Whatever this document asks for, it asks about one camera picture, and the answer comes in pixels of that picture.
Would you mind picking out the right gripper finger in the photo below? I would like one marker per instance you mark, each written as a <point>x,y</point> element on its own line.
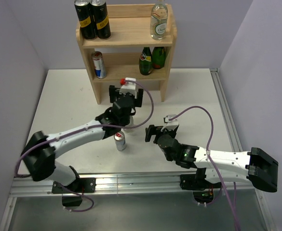
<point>153,131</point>
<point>175,131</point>

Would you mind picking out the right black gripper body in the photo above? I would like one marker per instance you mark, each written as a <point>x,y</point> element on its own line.
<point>170,132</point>

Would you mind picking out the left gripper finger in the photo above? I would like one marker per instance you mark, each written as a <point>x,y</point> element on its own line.
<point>138,98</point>
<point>114,93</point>

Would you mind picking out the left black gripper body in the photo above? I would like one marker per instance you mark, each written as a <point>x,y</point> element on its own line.
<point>127,121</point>

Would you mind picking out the silver can red tab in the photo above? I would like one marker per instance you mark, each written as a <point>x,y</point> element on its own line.
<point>120,141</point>

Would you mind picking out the blue silver energy can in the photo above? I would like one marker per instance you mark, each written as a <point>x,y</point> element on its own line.
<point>99,66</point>

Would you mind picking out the green bottle yellow label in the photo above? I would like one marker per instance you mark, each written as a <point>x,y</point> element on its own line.
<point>145,62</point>

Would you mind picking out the green glass bottle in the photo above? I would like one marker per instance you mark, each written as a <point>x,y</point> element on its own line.
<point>158,57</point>

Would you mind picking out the clear soda bottle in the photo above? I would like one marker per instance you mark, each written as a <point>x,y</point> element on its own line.
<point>158,20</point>

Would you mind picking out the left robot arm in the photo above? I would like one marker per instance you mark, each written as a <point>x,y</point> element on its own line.
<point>41,151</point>

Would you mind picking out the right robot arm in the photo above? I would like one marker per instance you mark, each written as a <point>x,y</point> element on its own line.
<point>255,166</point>

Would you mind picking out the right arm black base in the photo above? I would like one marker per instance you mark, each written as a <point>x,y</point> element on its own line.
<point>191,183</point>

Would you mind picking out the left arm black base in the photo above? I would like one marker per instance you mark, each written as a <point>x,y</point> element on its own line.
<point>74,193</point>

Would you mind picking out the wooden three-tier shelf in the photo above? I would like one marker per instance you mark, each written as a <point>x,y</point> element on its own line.
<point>129,25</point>

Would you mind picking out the clear bottle green cap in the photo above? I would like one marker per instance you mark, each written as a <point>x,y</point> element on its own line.
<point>131,124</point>

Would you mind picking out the right black tall can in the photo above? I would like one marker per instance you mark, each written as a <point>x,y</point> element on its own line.
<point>100,14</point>

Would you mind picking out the black tall can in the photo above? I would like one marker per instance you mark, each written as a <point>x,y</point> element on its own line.
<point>85,18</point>
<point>100,14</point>

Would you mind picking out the left black tall can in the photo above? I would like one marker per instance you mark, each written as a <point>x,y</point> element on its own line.
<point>85,18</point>

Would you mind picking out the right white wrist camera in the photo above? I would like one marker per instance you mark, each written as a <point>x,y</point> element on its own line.
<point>170,123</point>

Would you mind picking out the front aluminium rail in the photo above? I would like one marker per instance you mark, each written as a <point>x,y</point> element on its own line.
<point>106,184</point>

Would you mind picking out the aluminium rail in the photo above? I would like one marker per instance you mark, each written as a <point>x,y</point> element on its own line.
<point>227,116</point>
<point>106,184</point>

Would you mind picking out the right aluminium rail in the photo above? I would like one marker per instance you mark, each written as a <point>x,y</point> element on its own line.
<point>227,116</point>

